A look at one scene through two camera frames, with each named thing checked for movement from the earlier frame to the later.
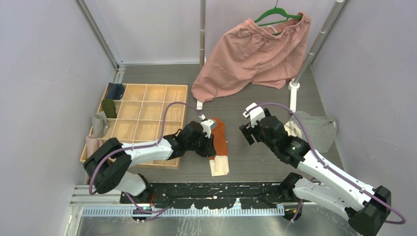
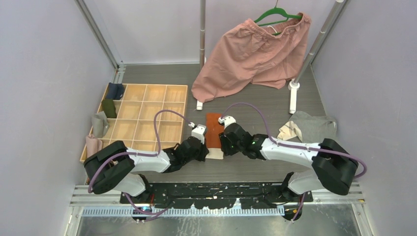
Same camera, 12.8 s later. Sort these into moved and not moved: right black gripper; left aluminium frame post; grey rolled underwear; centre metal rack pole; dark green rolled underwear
Moved: right black gripper
Not moved: centre metal rack pole; dark green rolled underwear; left aluminium frame post; grey rolled underwear
